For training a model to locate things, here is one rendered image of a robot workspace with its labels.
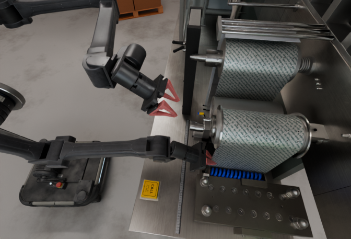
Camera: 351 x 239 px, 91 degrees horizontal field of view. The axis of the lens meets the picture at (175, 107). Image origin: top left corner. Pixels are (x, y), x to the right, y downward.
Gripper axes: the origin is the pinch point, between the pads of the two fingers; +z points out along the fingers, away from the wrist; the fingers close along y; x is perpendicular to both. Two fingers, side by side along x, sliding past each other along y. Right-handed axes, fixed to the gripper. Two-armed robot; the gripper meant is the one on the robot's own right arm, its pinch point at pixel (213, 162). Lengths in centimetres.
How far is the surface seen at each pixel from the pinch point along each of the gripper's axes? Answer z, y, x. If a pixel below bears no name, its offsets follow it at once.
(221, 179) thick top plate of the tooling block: 5.2, 5.0, -1.9
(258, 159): 7.7, 0.2, 14.7
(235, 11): -5, -76, 24
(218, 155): -4.5, 0.2, 7.6
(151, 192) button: -14.3, 11.3, -25.2
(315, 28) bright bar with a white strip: 6, -37, 46
